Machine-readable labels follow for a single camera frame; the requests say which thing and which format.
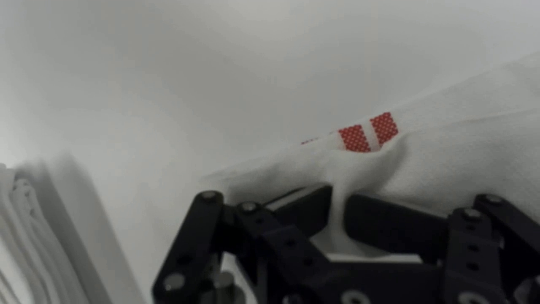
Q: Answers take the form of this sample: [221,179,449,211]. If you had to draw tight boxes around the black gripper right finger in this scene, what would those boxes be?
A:
[344,194,540,304]

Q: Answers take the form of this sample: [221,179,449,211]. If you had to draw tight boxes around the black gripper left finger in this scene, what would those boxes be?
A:
[150,184,334,304]

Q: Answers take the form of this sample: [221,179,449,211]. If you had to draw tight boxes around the white towel red tag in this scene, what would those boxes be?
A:
[202,54,540,226]

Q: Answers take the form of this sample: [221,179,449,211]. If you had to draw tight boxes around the towel with red stripes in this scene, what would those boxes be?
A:
[0,164,111,304]

